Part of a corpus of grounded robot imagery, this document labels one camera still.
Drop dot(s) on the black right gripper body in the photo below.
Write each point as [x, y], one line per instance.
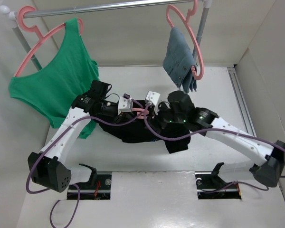
[166, 115]

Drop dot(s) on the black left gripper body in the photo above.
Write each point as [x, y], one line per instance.
[107, 109]

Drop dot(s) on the pink plastic hanger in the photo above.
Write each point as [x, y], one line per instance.
[140, 112]

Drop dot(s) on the black t shirt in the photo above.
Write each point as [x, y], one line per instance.
[129, 129]

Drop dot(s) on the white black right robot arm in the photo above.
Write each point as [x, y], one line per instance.
[266, 160]

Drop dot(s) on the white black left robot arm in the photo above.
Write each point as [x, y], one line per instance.
[47, 167]

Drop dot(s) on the green tank top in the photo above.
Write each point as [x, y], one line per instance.
[52, 90]

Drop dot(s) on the blue denim shorts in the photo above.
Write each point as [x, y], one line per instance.
[179, 61]

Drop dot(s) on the metal clothes rack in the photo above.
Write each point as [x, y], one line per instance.
[12, 16]

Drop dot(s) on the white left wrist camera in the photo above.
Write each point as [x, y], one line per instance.
[125, 104]

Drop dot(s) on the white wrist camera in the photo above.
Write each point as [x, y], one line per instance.
[152, 100]
[125, 104]

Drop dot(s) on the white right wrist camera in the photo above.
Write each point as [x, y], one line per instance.
[152, 100]

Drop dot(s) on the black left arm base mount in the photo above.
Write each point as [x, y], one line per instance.
[101, 190]

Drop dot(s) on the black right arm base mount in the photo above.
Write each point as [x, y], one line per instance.
[210, 186]

